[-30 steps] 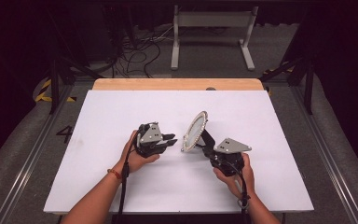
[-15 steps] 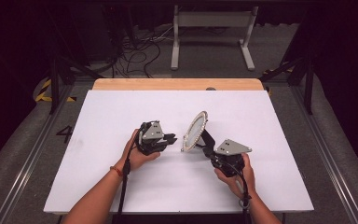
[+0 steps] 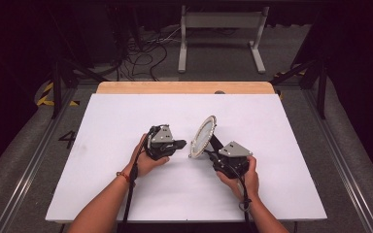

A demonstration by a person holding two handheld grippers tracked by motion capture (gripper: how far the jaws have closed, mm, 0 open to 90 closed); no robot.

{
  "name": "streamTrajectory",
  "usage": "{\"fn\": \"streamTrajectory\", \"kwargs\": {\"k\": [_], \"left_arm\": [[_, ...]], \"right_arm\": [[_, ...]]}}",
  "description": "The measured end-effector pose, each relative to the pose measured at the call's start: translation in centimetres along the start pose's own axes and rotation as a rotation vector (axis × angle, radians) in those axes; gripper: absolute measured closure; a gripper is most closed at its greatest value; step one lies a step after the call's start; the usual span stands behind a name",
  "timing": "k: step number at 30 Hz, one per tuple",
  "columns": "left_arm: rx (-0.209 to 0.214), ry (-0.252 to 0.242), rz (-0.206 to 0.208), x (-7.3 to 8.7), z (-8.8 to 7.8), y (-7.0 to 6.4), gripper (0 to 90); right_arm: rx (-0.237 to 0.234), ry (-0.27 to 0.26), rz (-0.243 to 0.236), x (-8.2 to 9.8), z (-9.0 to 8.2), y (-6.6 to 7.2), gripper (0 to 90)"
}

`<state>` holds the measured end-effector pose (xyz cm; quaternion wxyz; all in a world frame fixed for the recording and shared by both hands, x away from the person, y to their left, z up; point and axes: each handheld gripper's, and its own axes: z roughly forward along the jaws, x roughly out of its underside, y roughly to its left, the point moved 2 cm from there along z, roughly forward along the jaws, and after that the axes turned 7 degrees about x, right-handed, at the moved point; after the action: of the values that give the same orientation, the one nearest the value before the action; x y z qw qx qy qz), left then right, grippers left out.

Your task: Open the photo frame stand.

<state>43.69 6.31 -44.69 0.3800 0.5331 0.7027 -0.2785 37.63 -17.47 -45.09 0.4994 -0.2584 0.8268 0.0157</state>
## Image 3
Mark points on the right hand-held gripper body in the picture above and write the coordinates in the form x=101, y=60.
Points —
x=234, y=157

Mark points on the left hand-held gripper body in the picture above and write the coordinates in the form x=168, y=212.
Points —
x=162, y=142

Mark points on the person's left hand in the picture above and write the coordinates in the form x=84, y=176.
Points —
x=145, y=163

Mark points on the person's right hand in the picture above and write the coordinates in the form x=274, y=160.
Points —
x=249, y=181

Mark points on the white table board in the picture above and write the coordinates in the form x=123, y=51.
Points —
x=142, y=110

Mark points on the wooden table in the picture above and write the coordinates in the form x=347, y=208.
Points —
x=175, y=87

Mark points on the black metal stand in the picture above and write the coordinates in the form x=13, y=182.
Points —
x=57, y=90
x=321, y=87

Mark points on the white metal stand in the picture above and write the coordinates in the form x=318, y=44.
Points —
x=221, y=20

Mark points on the yellow black floor tape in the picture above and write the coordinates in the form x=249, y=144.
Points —
x=47, y=97

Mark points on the aluminium floor rail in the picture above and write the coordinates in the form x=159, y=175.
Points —
x=35, y=155
x=340, y=155

